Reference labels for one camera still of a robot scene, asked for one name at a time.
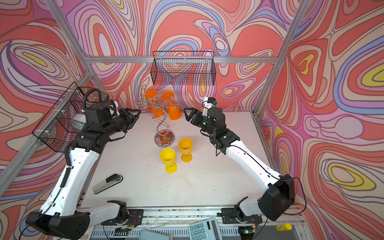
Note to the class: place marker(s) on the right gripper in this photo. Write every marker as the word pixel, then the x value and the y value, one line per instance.
pixel 194 113

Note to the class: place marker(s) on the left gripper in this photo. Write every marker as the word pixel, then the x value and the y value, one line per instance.
pixel 130 118

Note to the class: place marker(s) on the orange wine glass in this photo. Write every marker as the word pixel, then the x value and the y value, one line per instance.
pixel 173 109
pixel 155 105

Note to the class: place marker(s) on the dark yellow wine glass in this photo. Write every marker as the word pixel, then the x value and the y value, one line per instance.
pixel 186 147

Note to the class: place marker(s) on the light yellow wine glass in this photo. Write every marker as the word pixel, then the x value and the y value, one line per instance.
pixel 168 157

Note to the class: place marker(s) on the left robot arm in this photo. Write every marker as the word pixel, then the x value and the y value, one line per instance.
pixel 59 215

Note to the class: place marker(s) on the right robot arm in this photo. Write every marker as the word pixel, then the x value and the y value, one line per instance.
pixel 278 190

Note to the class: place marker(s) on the chrome wine glass rack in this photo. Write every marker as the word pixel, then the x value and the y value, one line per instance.
pixel 164 136

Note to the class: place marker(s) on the grey black stapler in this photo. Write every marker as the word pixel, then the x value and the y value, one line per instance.
pixel 107 183

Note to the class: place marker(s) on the teal calculator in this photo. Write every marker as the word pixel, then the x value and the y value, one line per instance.
pixel 207 229

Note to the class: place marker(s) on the grey box at front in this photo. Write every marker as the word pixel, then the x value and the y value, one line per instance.
pixel 149 235

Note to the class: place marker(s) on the yellow capped bottle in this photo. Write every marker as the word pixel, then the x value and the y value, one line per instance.
pixel 284 227

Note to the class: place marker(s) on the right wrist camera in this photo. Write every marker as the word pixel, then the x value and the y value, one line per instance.
pixel 208 103

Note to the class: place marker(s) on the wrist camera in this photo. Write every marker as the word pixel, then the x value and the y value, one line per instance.
pixel 113 108
pixel 208 103

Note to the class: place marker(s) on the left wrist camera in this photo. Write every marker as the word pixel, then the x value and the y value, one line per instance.
pixel 113 108

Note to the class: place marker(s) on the back black wire basket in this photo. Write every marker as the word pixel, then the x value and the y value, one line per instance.
pixel 183 68

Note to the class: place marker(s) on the black wire basket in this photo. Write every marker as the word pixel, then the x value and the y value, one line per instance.
pixel 57 128
pixel 183 68

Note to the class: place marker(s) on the left black wire basket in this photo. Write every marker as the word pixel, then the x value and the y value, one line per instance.
pixel 57 128

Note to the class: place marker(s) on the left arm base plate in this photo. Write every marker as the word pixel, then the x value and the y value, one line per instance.
pixel 133 217

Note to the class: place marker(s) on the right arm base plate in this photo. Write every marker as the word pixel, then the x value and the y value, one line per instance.
pixel 235 216

